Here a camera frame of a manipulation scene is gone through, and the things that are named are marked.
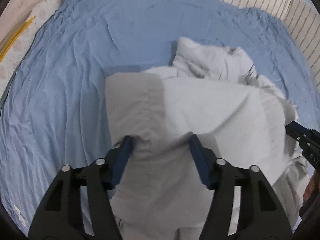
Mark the light grey puffer jacket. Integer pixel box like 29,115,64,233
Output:
105,37,308,239

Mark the person's right hand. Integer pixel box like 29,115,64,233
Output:
299,171,319,220

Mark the white sheet label tag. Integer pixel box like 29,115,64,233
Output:
14,205,27,228

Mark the blue bed sheet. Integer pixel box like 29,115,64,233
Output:
1,0,319,233

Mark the floral mattress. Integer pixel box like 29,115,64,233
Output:
1,0,61,94

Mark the pink padded headboard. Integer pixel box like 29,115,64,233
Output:
1,0,42,41

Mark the yellow strap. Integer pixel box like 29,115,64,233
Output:
0,16,36,63

